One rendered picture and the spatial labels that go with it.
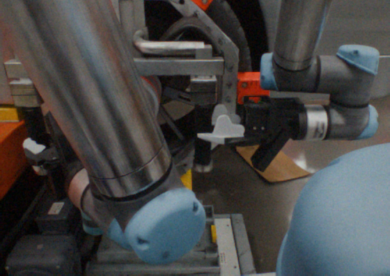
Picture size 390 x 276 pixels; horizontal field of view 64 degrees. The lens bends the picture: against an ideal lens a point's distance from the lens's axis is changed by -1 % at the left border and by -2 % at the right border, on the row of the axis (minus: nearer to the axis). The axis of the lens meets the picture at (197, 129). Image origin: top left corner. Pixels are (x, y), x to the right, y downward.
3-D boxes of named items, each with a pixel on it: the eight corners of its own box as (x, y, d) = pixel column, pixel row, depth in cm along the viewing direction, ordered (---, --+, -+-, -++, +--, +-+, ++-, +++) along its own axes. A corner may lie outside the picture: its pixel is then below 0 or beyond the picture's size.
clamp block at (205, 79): (212, 90, 69) (213, 66, 67) (216, 104, 61) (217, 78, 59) (189, 90, 69) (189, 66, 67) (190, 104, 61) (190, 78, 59)
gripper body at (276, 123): (239, 94, 66) (296, 94, 66) (237, 131, 70) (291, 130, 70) (246, 108, 59) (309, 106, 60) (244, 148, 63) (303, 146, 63)
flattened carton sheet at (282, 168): (264, 138, 245) (264, 134, 243) (310, 175, 199) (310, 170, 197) (229, 144, 236) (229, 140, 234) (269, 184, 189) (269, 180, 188)
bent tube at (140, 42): (205, 42, 78) (206, -3, 73) (212, 60, 60) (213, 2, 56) (134, 43, 77) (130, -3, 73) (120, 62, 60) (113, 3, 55)
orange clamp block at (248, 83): (232, 95, 92) (262, 95, 92) (236, 104, 84) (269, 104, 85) (232, 72, 89) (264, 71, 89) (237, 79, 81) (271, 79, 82)
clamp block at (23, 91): (57, 92, 68) (52, 67, 66) (40, 107, 60) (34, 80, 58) (33, 92, 68) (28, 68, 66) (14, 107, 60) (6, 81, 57)
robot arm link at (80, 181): (75, 186, 46) (122, 164, 51) (61, 173, 49) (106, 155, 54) (83, 225, 49) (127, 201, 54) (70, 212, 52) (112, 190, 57)
